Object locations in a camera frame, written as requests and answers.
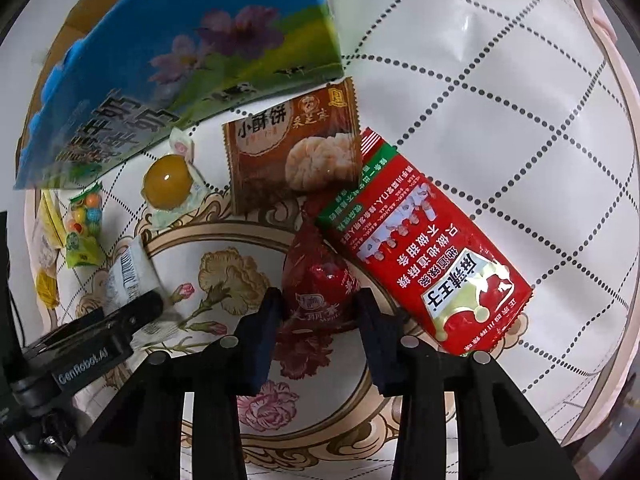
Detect yellow snack packet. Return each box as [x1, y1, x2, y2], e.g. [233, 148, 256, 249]
[38, 190, 66, 249]

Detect yellow wrapped candy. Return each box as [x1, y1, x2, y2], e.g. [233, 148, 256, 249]
[35, 269, 60, 310]

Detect brown pastry snack packet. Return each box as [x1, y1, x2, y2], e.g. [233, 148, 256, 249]
[222, 76, 362, 214]

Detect green gumball candy packet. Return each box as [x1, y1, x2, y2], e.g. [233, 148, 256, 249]
[65, 182, 104, 269]

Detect red sausage snack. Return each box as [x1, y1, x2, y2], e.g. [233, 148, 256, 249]
[280, 192, 362, 336]

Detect blue milk carton box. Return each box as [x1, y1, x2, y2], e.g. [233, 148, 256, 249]
[15, 0, 343, 190]

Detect white quilted floral mat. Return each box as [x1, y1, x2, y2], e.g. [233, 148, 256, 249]
[40, 0, 639, 444]

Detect white barcode snack packet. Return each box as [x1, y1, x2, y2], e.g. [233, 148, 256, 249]
[102, 236, 164, 315]

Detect red spicy strip packet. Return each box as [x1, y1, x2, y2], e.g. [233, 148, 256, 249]
[317, 129, 533, 356]

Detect yellow jelly cup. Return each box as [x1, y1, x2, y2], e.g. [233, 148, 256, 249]
[141, 128, 207, 231]

